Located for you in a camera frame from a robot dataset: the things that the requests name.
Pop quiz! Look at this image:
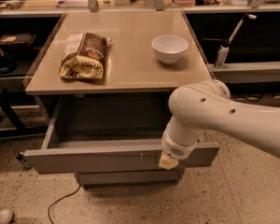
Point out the grey top drawer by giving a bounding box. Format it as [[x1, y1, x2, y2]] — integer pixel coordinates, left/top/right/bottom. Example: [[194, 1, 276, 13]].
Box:
[[24, 101, 219, 174]]

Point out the grey drawer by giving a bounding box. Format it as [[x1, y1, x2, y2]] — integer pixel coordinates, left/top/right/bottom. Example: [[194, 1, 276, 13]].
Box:
[[75, 168, 185, 189], [24, 101, 219, 174]]

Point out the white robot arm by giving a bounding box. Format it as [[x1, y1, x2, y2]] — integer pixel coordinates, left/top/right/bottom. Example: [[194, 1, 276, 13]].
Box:
[[159, 79, 280, 170]]

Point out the grey lower drawer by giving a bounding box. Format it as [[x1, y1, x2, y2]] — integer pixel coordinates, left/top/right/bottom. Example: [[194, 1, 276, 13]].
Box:
[[75, 168, 185, 189]]

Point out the grey cabinet with tan top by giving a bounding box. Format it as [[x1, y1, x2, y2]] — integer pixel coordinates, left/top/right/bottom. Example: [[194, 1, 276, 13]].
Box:
[[26, 11, 211, 144]]

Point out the white ceramic bowl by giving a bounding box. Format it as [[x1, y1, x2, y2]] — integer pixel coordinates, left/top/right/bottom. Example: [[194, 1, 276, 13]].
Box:
[[151, 35, 189, 64]]

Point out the brown yellow chip bag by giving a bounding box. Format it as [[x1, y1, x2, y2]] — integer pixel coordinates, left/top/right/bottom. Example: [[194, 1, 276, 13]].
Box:
[[59, 33, 111, 80]]

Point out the black headset on shelf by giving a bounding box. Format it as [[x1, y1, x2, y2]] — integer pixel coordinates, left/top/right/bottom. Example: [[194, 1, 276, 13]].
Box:
[[0, 48, 17, 74]]

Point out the black floor cable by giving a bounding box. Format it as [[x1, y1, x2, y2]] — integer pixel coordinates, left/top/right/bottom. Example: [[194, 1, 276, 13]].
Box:
[[48, 184, 82, 224]]

